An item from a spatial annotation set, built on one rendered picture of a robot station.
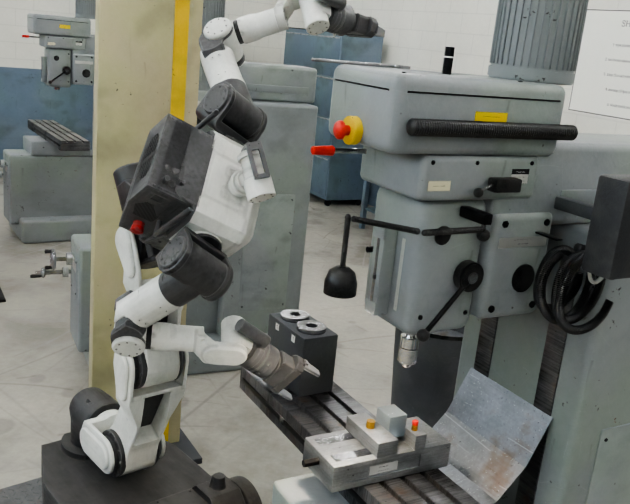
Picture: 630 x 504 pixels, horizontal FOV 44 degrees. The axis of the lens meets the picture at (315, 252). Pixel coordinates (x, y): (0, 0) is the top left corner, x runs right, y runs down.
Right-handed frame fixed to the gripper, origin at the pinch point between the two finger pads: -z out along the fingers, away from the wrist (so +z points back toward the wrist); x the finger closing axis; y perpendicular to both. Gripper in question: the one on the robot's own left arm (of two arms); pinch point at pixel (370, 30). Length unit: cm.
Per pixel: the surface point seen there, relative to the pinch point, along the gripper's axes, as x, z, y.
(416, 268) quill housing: 59, 29, -57
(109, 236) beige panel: -122, 2, -90
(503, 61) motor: 57, 13, -8
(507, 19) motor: 57, 15, 1
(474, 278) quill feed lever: 66, 17, -57
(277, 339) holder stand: -6, 5, -96
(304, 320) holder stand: 0, 1, -88
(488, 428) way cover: 58, -20, -101
